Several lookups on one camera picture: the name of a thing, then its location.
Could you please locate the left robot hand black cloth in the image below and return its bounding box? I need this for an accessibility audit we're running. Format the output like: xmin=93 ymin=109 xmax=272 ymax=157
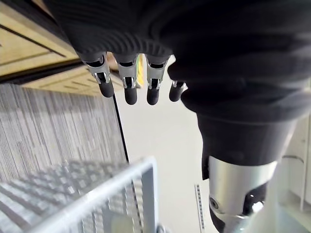
xmin=45 ymin=0 xmax=311 ymax=231

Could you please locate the grey plastic shopping basket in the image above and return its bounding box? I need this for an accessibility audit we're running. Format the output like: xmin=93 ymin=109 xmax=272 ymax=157
xmin=0 ymin=155 xmax=171 ymax=233

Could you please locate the yellow green produce pack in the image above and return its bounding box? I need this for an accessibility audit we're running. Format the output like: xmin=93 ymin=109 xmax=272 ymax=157
xmin=136 ymin=53 xmax=144 ymax=87

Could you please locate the black edging strip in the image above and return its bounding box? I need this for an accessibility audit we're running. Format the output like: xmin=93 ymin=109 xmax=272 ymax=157
xmin=112 ymin=96 xmax=130 ymax=164

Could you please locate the black white measuring strip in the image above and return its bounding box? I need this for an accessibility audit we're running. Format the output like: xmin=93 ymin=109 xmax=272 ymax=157
xmin=194 ymin=184 xmax=206 ymax=230

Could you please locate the clear plastic bag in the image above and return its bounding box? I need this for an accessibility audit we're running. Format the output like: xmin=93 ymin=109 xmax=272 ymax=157
xmin=247 ymin=157 xmax=311 ymax=233

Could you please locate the light wooden shelf unit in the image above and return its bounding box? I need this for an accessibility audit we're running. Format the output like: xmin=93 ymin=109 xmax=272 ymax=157
xmin=0 ymin=0 xmax=117 ymax=98

